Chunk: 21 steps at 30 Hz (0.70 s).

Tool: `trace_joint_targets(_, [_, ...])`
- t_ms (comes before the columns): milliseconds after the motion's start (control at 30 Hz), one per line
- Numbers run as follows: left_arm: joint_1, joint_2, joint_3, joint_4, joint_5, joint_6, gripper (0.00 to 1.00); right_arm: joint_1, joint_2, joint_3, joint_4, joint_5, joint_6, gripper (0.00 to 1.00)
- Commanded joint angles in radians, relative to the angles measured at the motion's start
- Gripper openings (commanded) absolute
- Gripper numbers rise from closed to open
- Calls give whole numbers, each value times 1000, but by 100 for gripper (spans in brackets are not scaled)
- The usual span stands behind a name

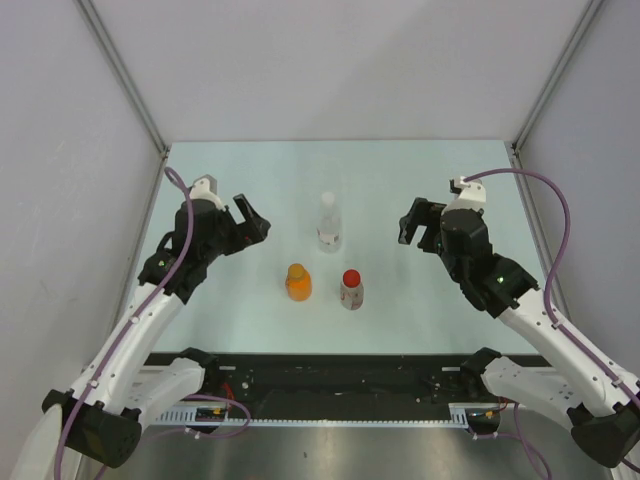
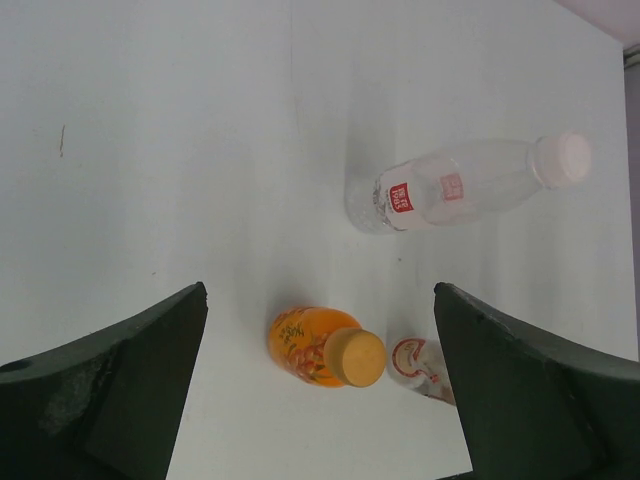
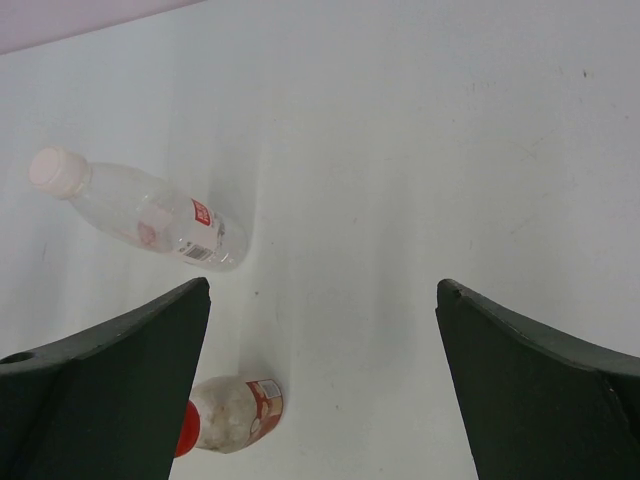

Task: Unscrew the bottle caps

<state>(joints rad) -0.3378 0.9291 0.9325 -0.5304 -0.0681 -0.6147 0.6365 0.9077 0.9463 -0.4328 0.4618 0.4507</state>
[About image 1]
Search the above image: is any clear water bottle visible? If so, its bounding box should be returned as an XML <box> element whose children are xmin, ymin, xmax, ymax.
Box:
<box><xmin>316</xmin><ymin>192</ymin><xmax>342</xmax><ymax>253</ymax></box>

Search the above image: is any milk bottle with red label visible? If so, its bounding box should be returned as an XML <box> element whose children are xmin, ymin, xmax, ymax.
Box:
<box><xmin>340</xmin><ymin>282</ymin><xmax>364</xmax><ymax>310</ymax></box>

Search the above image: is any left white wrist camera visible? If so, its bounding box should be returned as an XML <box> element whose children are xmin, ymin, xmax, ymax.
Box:
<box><xmin>189</xmin><ymin>174</ymin><xmax>225</xmax><ymax>210</ymax></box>

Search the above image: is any aluminium frame post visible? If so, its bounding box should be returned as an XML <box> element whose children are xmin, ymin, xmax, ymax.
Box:
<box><xmin>510</xmin><ymin>0</ymin><xmax>608</xmax><ymax>154</ymax></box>
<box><xmin>73</xmin><ymin>0</ymin><xmax>169</xmax><ymax>158</ymax></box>

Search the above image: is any red bottle cap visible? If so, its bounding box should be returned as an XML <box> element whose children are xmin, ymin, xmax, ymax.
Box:
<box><xmin>342</xmin><ymin>269</ymin><xmax>361</xmax><ymax>288</ymax></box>

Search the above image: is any left aluminium frame post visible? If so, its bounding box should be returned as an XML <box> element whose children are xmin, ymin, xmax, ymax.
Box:
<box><xmin>73</xmin><ymin>0</ymin><xmax>169</xmax><ymax>158</ymax></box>

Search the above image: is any orange juice bottle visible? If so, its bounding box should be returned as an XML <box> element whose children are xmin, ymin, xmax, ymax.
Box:
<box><xmin>285</xmin><ymin>263</ymin><xmax>312</xmax><ymax>302</ymax></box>

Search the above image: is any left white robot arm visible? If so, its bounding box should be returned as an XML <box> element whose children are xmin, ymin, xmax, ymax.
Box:
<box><xmin>11</xmin><ymin>191</ymin><xmax>270</xmax><ymax>479</ymax></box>

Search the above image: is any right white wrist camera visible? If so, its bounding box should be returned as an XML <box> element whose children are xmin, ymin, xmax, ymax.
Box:
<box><xmin>444</xmin><ymin>176</ymin><xmax>486</xmax><ymax>212</ymax></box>

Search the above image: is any right aluminium frame post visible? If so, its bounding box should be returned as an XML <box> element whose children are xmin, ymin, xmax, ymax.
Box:
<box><xmin>510</xmin><ymin>0</ymin><xmax>608</xmax><ymax>154</ymax></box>

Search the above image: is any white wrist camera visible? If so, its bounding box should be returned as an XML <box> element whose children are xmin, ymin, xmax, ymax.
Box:
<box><xmin>444</xmin><ymin>176</ymin><xmax>486</xmax><ymax>212</ymax></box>
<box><xmin>189</xmin><ymin>174</ymin><xmax>225</xmax><ymax>210</ymax></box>

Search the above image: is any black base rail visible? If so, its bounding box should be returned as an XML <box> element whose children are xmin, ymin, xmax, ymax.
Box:
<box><xmin>144</xmin><ymin>352</ymin><xmax>546</xmax><ymax>421</ymax></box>

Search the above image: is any white slotted cable duct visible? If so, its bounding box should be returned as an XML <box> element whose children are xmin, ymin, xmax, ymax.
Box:
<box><xmin>149</xmin><ymin>402</ymin><xmax>501</xmax><ymax>429</ymax></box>

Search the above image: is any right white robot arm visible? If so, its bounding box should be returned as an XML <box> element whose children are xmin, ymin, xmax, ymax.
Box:
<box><xmin>398</xmin><ymin>197</ymin><xmax>639</xmax><ymax>468</ymax></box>

